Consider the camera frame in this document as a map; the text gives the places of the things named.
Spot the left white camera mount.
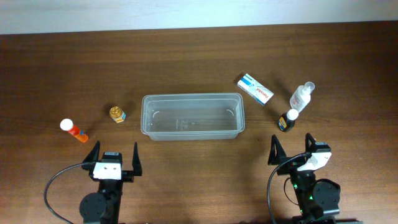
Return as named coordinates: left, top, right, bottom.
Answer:
left=93, top=162, right=122, bottom=180

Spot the dark bottle white cap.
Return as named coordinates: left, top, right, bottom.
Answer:
left=277, top=109, right=299, bottom=132

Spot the white blue medicine box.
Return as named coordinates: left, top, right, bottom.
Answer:
left=237, top=74, right=274, bottom=106

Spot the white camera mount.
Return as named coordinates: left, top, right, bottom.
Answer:
left=93, top=162, right=122, bottom=180
left=297, top=152, right=331, bottom=172

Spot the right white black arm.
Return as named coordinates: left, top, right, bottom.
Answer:
left=266, top=133, right=360, bottom=224

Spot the clear plastic container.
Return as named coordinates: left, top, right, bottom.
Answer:
left=141, top=93, right=245, bottom=141

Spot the gold lid balm jar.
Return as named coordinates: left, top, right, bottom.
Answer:
left=109, top=106, right=126, bottom=123

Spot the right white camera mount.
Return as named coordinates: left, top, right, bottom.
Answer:
left=297, top=152, right=331, bottom=172

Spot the white spray bottle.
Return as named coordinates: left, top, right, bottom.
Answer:
left=290, top=82, right=315, bottom=113

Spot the right black cable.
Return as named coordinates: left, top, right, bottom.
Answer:
left=266, top=152, right=312, bottom=224

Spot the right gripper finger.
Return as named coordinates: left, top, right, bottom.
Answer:
left=267, top=134, right=287, bottom=166
left=305, top=133, right=317, bottom=153

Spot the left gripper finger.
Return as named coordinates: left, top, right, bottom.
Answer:
left=82, top=141, right=100, bottom=170
left=132, top=142, right=142, bottom=176

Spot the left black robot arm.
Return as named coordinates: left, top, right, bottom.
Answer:
left=79, top=141, right=142, bottom=223

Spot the orange bottle white cap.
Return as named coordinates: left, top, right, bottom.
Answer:
left=60, top=118, right=89, bottom=142

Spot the left black cable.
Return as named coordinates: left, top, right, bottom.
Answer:
left=44, top=162, right=96, bottom=224

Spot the black cable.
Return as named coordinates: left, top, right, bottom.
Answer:
left=44, top=162, right=96, bottom=224
left=266, top=152, right=312, bottom=224

